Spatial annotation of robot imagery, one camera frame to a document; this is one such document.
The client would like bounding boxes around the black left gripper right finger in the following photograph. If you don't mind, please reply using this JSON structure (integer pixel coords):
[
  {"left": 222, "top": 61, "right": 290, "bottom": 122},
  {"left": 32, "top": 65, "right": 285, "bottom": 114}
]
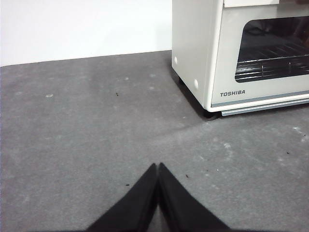
[{"left": 156, "top": 162, "right": 231, "bottom": 232}]

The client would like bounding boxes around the glass-windowed oven door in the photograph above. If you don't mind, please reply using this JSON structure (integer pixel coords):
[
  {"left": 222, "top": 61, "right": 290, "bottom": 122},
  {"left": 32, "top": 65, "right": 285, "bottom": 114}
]
[{"left": 211, "top": 0, "right": 309, "bottom": 109}]

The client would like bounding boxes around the cream Toshiba toaster oven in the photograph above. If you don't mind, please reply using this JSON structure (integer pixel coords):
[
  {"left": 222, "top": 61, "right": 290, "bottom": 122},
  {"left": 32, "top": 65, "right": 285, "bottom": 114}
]
[{"left": 171, "top": 0, "right": 309, "bottom": 121}]

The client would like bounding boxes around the metal wire oven rack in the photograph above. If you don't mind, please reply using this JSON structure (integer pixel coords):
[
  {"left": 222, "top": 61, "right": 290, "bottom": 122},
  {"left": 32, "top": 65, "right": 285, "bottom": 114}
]
[{"left": 235, "top": 43, "right": 309, "bottom": 82}]

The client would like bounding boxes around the grey oven crumb tray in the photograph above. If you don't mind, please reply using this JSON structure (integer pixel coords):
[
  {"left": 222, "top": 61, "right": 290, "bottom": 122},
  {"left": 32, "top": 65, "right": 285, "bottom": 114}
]
[{"left": 221, "top": 99, "right": 309, "bottom": 117}]

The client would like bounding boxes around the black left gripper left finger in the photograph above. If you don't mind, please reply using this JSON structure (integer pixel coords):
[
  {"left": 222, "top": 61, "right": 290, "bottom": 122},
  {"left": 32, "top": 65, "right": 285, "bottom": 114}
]
[{"left": 86, "top": 163, "right": 159, "bottom": 232}]

